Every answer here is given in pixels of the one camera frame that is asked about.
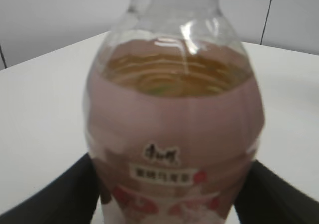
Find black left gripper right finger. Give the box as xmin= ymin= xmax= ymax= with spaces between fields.
xmin=235 ymin=161 xmax=319 ymax=224

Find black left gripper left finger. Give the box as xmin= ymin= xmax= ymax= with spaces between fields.
xmin=0 ymin=154 xmax=99 ymax=224

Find pink oolong tea bottle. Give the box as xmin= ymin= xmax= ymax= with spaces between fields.
xmin=84 ymin=0 xmax=264 ymax=224

